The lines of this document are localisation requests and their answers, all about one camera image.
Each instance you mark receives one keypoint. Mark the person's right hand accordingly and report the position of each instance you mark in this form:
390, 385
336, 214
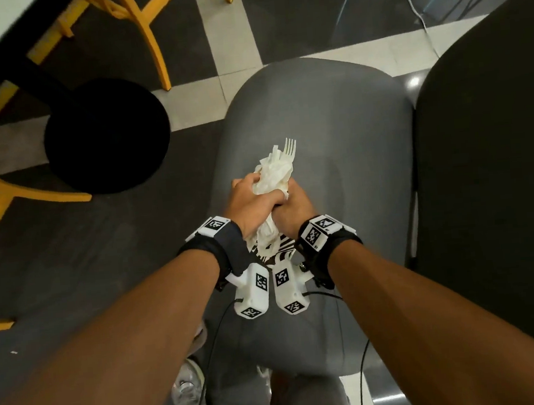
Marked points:
296, 214

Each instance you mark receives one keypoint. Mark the person's left hand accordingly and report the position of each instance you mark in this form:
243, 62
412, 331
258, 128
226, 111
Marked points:
248, 204

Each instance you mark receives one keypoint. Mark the person's right fingers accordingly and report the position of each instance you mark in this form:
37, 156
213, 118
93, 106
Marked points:
295, 189

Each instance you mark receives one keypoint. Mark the person's left fingers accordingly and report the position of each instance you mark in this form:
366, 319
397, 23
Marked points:
245, 180

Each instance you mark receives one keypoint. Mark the white paper napkin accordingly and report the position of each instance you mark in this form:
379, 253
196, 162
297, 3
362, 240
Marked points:
271, 176

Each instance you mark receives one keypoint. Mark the white plastic fork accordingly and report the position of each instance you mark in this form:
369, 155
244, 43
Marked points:
289, 147

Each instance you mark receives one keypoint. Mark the striped paper wrapper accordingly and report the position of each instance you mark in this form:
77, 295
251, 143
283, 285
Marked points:
278, 252

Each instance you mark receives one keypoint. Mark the person's right forearm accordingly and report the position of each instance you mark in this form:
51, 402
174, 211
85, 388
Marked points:
427, 335

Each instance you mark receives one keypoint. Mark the person's left forearm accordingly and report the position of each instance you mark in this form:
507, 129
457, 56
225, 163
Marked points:
121, 352

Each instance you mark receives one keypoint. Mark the grey upholstered chair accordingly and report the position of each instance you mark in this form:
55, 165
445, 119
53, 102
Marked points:
337, 156

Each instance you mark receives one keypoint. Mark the black round table base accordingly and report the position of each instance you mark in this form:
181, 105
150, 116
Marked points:
107, 137

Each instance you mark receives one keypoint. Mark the black upholstered chair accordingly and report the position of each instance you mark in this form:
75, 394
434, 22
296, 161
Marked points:
492, 166

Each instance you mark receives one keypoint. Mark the person's grey trousers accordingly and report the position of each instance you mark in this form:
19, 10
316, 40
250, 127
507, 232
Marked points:
289, 403

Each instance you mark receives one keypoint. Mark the white sneaker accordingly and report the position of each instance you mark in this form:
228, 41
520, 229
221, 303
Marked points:
190, 393

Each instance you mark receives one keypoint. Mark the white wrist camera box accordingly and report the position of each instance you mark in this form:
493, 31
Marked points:
287, 287
255, 292

